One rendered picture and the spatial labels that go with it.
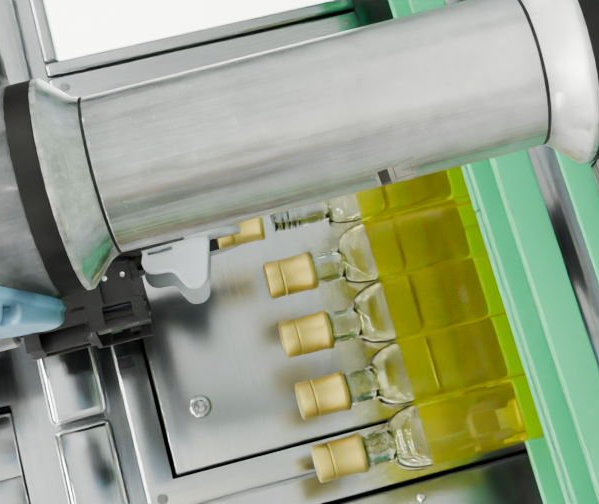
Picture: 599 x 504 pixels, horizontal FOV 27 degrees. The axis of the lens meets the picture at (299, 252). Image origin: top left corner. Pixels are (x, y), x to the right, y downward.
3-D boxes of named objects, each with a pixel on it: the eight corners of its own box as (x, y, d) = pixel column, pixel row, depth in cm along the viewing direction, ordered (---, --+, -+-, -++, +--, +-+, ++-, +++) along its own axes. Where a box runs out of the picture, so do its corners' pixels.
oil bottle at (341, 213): (521, 137, 123) (311, 187, 121) (534, 115, 118) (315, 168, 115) (538, 190, 122) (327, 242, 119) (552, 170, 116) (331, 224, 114)
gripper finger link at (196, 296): (247, 296, 120) (153, 316, 117) (232, 239, 121) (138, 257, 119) (252, 287, 117) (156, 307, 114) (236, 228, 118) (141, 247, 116)
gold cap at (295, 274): (306, 256, 118) (261, 267, 117) (309, 247, 114) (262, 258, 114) (316, 292, 117) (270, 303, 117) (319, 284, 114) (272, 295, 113)
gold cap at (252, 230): (255, 209, 119) (210, 220, 118) (256, 197, 116) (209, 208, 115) (265, 244, 118) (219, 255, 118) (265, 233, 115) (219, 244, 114)
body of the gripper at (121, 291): (160, 334, 117) (33, 366, 116) (139, 248, 119) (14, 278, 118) (155, 315, 110) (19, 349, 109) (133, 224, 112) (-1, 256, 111)
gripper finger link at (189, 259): (253, 277, 113) (155, 305, 114) (236, 216, 115) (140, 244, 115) (248, 269, 110) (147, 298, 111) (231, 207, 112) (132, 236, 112)
